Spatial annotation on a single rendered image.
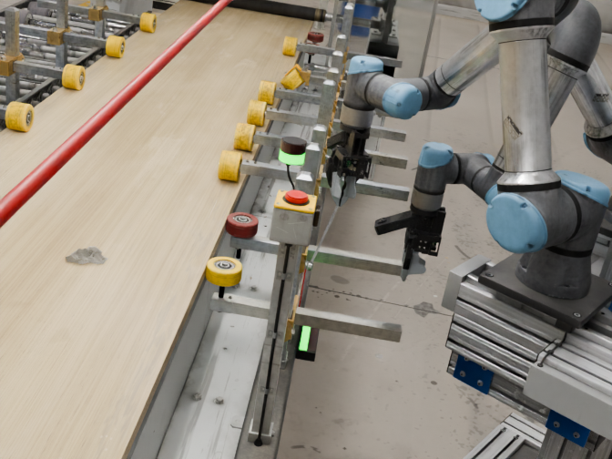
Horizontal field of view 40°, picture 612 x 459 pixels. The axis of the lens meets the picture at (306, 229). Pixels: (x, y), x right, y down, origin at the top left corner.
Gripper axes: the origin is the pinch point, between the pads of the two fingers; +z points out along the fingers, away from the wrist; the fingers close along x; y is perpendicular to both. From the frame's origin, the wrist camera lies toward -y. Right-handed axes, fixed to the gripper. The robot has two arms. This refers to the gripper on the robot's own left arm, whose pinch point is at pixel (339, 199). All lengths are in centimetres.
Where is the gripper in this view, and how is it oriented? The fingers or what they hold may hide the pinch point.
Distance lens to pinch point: 201.3
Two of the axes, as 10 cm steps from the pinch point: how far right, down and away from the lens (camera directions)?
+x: 9.5, 0.2, 3.0
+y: 2.6, 4.4, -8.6
